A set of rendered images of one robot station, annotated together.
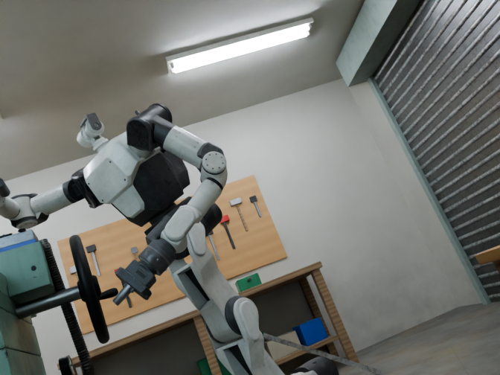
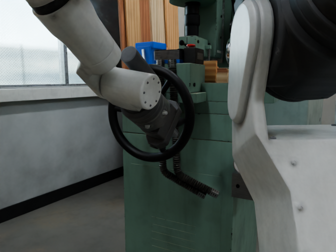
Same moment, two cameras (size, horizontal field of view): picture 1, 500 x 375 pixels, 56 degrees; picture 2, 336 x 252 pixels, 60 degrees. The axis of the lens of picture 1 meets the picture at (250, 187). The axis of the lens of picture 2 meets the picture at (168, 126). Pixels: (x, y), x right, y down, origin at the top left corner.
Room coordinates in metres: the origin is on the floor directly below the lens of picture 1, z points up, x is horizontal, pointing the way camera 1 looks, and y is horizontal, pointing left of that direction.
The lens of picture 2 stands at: (1.86, -0.06, 0.91)
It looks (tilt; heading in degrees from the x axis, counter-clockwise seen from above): 9 degrees down; 137
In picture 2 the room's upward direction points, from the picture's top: straight up
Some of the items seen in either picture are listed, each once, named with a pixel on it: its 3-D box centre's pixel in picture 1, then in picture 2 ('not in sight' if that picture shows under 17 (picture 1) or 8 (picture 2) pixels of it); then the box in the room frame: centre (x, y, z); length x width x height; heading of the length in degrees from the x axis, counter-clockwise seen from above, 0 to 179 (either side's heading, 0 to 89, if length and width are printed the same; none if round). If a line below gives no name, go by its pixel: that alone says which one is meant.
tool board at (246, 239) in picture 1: (174, 248); not in sight; (4.42, 0.89, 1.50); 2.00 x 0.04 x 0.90; 102
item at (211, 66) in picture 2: not in sight; (195, 71); (1.15, 0.75, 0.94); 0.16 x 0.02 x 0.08; 21
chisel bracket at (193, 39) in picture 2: not in sight; (194, 49); (1.08, 0.82, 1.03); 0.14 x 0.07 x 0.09; 111
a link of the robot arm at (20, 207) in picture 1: (14, 208); not in sight; (1.66, 0.86, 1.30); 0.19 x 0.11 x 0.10; 11
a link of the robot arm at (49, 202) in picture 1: (42, 204); not in sight; (1.73, 0.79, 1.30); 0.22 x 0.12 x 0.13; 86
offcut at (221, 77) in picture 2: not in sight; (223, 77); (1.28, 0.73, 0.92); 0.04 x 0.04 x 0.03; 26
